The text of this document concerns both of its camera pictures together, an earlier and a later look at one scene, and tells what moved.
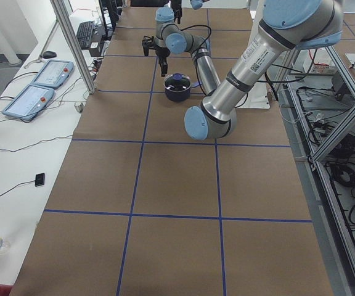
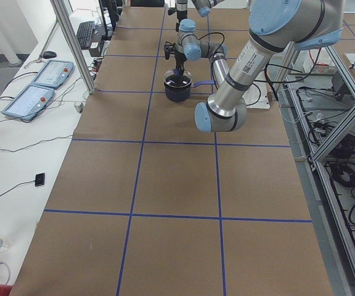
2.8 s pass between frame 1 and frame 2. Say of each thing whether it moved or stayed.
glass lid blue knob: moved
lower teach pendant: stayed
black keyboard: stayed
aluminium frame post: stayed
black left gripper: moved
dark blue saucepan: stayed
